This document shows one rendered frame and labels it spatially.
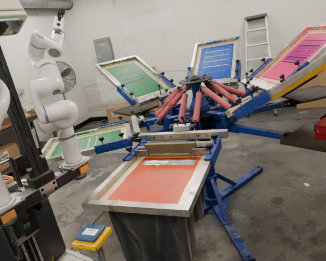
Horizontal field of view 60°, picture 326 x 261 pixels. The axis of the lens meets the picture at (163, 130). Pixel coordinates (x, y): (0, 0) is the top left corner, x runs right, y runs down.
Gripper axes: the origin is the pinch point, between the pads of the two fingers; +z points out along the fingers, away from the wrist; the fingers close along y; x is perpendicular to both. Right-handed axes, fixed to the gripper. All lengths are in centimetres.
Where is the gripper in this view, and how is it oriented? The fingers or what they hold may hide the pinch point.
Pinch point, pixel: (61, 18)
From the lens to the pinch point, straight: 171.3
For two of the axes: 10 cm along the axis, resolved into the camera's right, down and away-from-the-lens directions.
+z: -0.8, -8.1, 5.8
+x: 9.6, 0.9, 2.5
